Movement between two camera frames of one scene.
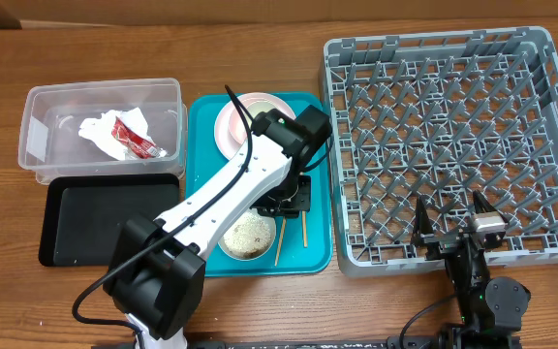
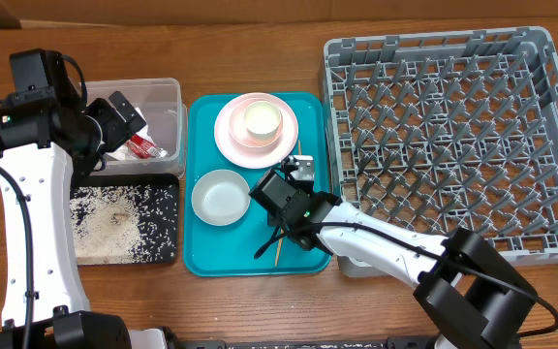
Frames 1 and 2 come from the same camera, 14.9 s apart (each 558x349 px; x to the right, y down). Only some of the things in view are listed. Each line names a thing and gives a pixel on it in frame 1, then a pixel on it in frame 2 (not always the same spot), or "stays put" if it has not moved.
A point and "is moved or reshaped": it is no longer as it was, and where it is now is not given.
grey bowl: [250, 237] is moved or reshaped
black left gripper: [294, 205] to [119, 130]
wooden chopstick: [282, 230] stays put
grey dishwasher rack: [443, 114] stays put
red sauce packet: [142, 146] stays put
